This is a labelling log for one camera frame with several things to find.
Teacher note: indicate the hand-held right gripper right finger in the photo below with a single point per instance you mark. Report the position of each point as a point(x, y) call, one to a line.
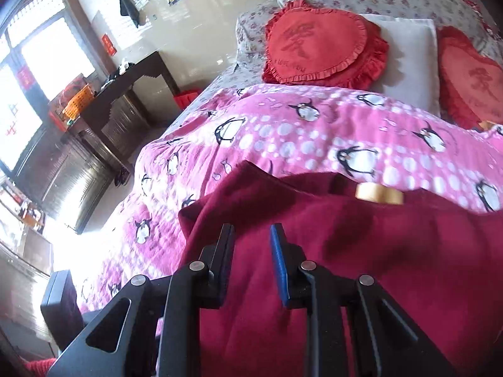
point(279, 263)

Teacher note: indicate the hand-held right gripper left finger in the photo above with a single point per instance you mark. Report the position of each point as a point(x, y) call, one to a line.
point(224, 251)

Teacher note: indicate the dark red shirt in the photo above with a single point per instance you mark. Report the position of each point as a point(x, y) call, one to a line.
point(393, 267)

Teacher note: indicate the pink penguin print blanket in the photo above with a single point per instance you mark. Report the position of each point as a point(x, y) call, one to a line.
point(298, 137)

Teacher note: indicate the dark shoes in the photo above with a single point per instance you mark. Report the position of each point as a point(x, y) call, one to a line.
point(121, 176)

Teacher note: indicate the red bag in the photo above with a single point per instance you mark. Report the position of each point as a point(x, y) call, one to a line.
point(188, 98)

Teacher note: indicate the black rectangular box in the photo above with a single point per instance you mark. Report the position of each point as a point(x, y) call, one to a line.
point(59, 298)

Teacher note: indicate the dark wood low cabinet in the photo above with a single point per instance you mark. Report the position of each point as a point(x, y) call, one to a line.
point(66, 172)

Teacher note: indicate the dark wood desk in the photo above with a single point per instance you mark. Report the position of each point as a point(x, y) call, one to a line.
point(118, 98)

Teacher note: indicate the orange plastic basket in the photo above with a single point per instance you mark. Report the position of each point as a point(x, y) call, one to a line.
point(76, 104)

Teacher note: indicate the small red heart pillow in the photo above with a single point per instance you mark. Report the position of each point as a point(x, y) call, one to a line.
point(318, 43)

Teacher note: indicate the white pillow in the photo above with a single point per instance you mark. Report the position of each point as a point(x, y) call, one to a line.
point(408, 59)

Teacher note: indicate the large red heart pillow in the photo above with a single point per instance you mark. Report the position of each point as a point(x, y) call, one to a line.
point(469, 82)

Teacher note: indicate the red wall sticker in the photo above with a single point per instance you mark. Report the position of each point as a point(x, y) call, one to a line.
point(109, 44)

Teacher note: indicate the black cloth on wall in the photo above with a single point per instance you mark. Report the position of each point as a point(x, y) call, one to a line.
point(129, 6)

